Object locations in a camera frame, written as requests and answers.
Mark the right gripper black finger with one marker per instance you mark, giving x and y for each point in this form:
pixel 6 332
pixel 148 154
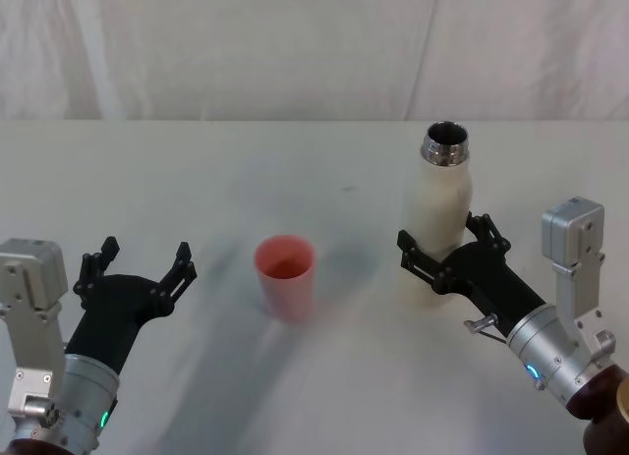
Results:
pixel 489 234
pixel 420 266

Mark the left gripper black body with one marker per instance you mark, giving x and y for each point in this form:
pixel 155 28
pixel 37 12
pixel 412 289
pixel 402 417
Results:
pixel 115 307

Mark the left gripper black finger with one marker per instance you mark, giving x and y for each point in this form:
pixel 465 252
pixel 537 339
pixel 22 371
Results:
pixel 177 278
pixel 93 268

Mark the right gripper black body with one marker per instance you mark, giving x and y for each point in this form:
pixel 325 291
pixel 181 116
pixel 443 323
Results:
pixel 484 278

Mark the cream vacuum bottle steel neck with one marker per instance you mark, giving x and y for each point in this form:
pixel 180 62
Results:
pixel 440 204

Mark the pink plastic cup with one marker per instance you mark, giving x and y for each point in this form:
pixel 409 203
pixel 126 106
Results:
pixel 287 293

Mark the white table cloth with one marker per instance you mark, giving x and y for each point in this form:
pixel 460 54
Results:
pixel 314 386

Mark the white draped backdrop cloth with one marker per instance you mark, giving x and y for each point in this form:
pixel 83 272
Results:
pixel 245 47

